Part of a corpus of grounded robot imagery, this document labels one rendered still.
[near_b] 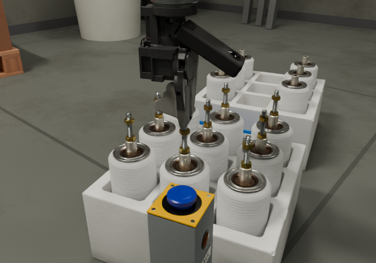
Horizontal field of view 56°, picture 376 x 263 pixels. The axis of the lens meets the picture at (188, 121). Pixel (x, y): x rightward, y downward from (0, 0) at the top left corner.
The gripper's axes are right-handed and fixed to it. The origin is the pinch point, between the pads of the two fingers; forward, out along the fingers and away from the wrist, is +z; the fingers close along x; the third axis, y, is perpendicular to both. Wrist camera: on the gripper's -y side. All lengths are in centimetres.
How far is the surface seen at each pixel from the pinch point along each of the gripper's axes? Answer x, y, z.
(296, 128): -45, -21, 20
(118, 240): 6.1, 13.2, 26.1
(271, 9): -270, 4, 18
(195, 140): -9.8, 1.2, 9.1
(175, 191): 18.1, -3.6, 1.4
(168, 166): 1.5, 3.5, 9.1
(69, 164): -27, 48, 34
